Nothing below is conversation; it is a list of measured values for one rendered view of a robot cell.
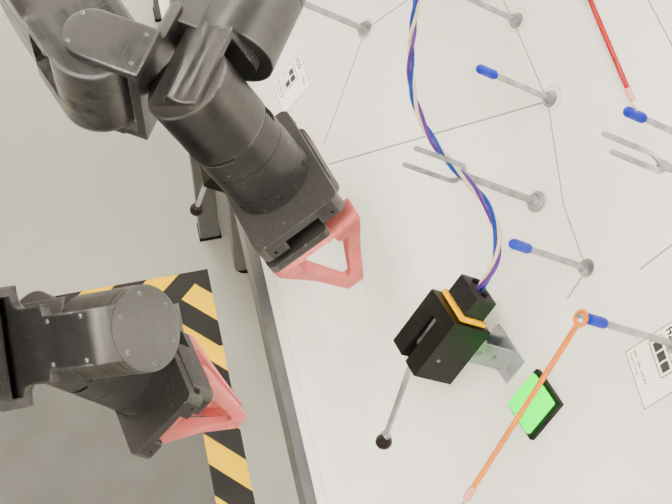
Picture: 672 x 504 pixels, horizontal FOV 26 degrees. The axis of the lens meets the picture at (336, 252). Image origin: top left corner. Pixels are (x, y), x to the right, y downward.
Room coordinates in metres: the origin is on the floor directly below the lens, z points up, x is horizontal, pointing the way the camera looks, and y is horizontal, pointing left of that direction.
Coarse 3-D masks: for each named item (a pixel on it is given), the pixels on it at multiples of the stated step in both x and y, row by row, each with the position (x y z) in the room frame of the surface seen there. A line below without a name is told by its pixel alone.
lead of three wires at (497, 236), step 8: (464, 176) 0.70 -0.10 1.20; (472, 184) 0.69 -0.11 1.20; (472, 192) 0.69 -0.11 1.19; (480, 192) 0.69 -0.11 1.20; (480, 200) 0.68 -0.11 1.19; (488, 200) 0.68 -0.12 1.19; (488, 208) 0.67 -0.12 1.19; (488, 216) 0.67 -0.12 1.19; (496, 216) 0.67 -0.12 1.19; (496, 224) 0.66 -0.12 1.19; (496, 232) 0.66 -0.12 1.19; (496, 240) 0.65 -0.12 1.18; (496, 248) 0.65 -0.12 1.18; (496, 256) 0.64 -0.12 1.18; (496, 264) 0.64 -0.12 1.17; (488, 272) 0.63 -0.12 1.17; (480, 280) 0.63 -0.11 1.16; (488, 280) 0.63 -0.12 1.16
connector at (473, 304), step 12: (468, 276) 0.64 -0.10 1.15; (456, 288) 0.63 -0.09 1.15; (468, 288) 0.62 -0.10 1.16; (480, 288) 0.63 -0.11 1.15; (456, 300) 0.62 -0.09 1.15; (468, 300) 0.62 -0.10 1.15; (480, 300) 0.61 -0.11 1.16; (492, 300) 0.62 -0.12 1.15; (468, 312) 0.61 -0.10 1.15; (480, 312) 0.61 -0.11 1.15
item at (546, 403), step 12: (540, 372) 0.59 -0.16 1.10; (528, 384) 0.58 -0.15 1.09; (516, 396) 0.57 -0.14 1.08; (540, 396) 0.56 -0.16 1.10; (552, 396) 0.56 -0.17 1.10; (516, 408) 0.56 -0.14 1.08; (528, 408) 0.56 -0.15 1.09; (540, 408) 0.55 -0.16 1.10; (552, 408) 0.55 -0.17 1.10; (528, 420) 0.55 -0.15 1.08; (540, 420) 0.55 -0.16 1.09; (528, 432) 0.54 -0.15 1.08; (540, 432) 0.54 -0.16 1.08
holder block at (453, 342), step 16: (432, 304) 0.62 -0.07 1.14; (448, 304) 0.62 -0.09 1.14; (416, 320) 0.62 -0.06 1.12; (448, 320) 0.60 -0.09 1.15; (400, 336) 0.61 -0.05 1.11; (416, 336) 0.61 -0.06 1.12; (432, 336) 0.60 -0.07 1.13; (448, 336) 0.59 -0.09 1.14; (464, 336) 0.60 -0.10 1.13; (480, 336) 0.60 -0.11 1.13; (400, 352) 0.60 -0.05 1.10; (416, 352) 0.59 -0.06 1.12; (432, 352) 0.58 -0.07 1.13; (448, 352) 0.59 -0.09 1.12; (464, 352) 0.59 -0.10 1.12; (416, 368) 0.58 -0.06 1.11; (432, 368) 0.58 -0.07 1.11; (448, 368) 0.58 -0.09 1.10
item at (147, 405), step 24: (96, 384) 0.50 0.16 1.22; (120, 384) 0.51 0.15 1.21; (144, 384) 0.51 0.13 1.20; (168, 384) 0.52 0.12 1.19; (120, 408) 0.50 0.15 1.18; (144, 408) 0.51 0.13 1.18; (168, 408) 0.50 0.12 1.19; (192, 408) 0.50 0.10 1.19; (144, 432) 0.49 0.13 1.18; (144, 456) 0.48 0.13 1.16
